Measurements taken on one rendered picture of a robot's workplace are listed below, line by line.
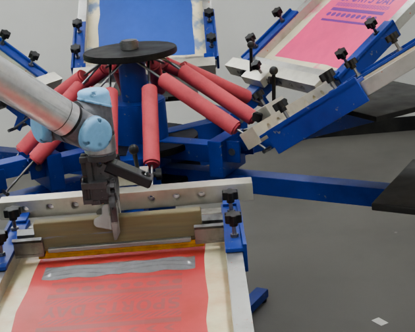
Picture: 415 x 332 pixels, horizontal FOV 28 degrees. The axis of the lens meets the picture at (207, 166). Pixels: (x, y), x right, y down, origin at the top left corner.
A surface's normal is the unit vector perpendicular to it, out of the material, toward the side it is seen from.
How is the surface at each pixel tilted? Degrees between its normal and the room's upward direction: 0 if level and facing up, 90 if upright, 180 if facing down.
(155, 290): 0
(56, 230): 90
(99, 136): 90
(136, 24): 32
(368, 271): 0
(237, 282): 0
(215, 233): 90
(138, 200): 90
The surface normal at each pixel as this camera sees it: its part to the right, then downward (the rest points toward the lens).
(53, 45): 0.02, 0.30
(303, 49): -0.52, -0.69
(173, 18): -0.06, -0.64
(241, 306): -0.07, -0.95
